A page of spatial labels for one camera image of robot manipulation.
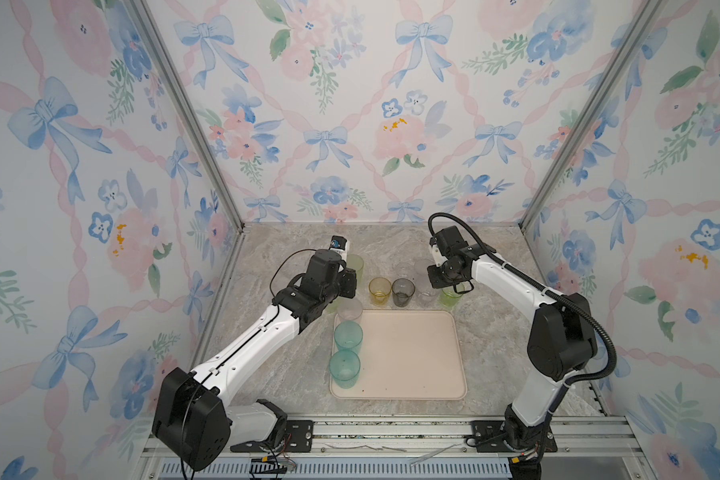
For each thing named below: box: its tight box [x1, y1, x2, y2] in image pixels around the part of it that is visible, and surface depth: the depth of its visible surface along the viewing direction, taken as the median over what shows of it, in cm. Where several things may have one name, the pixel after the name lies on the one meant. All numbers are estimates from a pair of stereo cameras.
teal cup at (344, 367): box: [329, 350, 361, 389], surface depth 83 cm
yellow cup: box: [368, 277, 391, 306], surface depth 97 cm
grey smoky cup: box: [391, 278, 416, 308], surface depth 99 cm
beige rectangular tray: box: [329, 309, 467, 401], surface depth 88 cm
